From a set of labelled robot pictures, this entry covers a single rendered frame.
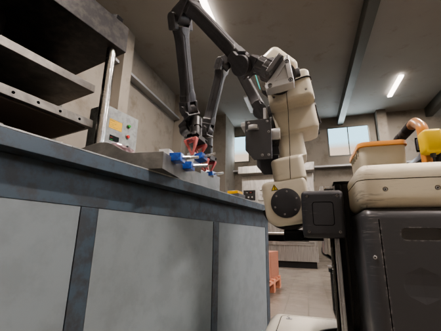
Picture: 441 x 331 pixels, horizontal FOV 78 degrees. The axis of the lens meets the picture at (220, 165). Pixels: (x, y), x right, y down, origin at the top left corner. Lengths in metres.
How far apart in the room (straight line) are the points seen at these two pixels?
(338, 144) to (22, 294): 10.89
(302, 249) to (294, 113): 5.52
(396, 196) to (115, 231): 0.77
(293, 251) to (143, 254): 5.73
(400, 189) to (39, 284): 0.90
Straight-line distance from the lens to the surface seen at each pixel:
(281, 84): 1.00
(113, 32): 2.11
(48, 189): 0.73
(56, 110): 1.78
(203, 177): 1.23
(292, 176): 1.02
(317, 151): 11.10
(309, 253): 6.50
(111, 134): 2.03
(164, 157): 0.86
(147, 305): 0.96
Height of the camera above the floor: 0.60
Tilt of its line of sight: 15 degrees up
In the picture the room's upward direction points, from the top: 1 degrees clockwise
